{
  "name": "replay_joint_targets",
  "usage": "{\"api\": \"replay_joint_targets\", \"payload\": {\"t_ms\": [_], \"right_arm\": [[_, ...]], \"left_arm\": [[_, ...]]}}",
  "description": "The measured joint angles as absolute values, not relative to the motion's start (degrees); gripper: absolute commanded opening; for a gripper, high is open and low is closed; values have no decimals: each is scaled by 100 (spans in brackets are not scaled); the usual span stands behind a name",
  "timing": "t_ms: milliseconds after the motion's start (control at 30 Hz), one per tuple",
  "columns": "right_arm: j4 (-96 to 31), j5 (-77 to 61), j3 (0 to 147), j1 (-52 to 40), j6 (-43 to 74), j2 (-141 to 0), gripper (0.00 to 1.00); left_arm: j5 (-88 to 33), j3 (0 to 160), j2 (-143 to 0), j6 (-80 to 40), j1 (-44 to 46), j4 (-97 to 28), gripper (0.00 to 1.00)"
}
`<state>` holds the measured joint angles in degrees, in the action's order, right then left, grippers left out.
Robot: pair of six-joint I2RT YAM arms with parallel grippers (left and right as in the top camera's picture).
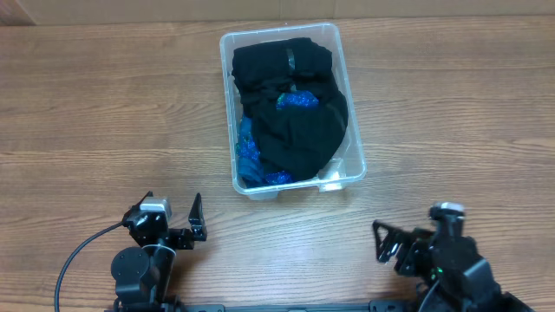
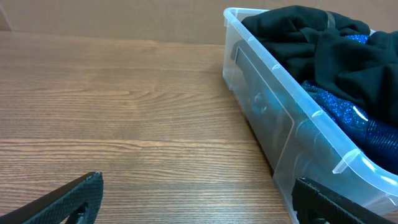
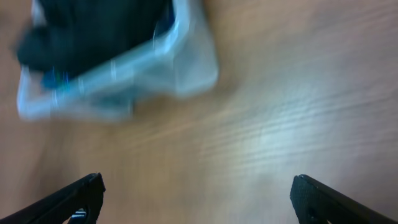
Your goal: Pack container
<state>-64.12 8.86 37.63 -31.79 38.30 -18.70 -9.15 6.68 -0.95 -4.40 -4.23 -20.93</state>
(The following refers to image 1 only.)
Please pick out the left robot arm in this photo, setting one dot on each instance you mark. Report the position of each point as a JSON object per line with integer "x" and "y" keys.
{"x": 142, "y": 273}

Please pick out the clear plastic storage bin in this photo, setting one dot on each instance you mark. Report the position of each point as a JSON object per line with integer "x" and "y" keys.
{"x": 348, "y": 164}

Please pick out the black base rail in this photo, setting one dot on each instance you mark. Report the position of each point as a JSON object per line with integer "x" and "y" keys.
{"x": 282, "y": 308}

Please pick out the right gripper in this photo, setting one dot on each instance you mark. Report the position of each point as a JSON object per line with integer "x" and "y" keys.
{"x": 395, "y": 238}

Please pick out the black taped garment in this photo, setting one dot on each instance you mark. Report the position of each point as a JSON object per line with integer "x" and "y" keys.
{"x": 264, "y": 94}

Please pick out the small black garment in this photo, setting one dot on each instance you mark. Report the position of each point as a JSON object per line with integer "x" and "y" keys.
{"x": 273, "y": 61}

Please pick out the black sock garment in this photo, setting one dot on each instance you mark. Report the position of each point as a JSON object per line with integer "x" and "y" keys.
{"x": 300, "y": 140}

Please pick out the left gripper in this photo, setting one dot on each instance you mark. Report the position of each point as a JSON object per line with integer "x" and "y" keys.
{"x": 186, "y": 240}

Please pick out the blue denim jeans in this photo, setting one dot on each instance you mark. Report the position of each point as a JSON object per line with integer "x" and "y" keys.
{"x": 250, "y": 169}

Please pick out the shiny blue sequin garment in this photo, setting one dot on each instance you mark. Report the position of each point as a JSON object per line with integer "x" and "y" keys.
{"x": 302, "y": 99}

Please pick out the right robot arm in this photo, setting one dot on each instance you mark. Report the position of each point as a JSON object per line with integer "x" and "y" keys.
{"x": 477, "y": 292}

